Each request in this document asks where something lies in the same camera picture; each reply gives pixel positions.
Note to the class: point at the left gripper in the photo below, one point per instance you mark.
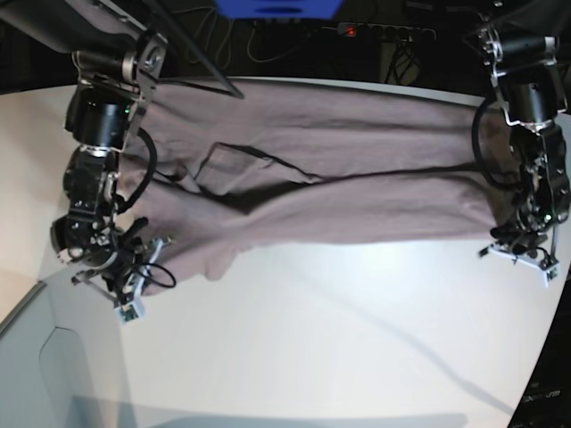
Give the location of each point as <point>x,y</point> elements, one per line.
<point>530,250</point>

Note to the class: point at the blue box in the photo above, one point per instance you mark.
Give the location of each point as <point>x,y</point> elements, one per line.
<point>278,9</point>

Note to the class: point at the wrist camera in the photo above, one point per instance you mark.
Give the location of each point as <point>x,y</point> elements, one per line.
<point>550,272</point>
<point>129,312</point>

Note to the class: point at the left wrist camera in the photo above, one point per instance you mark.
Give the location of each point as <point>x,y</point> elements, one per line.
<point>550,272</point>

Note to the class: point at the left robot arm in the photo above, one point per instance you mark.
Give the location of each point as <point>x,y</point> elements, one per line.
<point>519,50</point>

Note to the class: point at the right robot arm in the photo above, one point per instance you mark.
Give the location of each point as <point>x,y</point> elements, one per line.
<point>119,59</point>

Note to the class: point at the mauve t-shirt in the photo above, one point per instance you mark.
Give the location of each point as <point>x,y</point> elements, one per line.
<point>300,163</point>

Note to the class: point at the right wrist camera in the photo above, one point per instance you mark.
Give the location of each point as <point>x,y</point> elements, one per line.
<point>129,312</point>

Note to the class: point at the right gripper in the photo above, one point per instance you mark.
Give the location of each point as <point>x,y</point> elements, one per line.
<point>127,274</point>

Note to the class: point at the power strip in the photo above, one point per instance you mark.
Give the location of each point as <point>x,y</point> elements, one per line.
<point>386,33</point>

